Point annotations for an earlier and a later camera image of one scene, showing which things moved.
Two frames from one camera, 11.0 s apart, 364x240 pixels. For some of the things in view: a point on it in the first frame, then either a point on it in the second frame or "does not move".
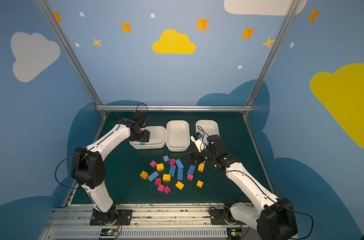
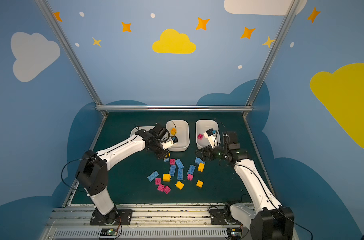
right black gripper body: [198, 154] does not move
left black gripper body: [145, 135] → [157, 146]
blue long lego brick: [153, 176] does not move
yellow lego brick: [166, 177] does not move
